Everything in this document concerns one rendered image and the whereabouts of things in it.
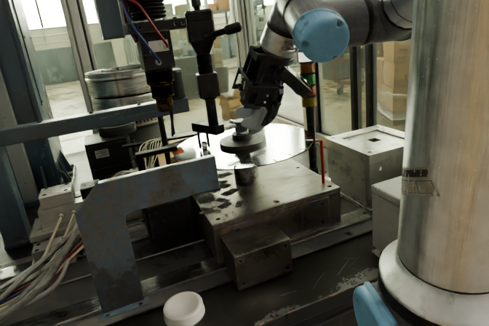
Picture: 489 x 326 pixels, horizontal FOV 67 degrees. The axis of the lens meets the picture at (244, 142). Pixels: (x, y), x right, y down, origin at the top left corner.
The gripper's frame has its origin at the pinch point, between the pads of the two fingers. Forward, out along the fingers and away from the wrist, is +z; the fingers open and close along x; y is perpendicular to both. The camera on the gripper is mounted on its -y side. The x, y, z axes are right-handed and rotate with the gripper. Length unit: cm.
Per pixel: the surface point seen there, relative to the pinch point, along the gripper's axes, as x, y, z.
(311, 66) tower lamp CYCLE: -18.2, -23.9, -6.7
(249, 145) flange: 3.2, 2.0, 1.9
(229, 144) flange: 0.2, 5.2, 4.3
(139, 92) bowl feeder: -59, 11, 32
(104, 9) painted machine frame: -27.2, 29.8, -11.8
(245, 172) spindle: 4.4, 1.0, 9.7
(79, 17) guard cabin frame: -111, 27, 30
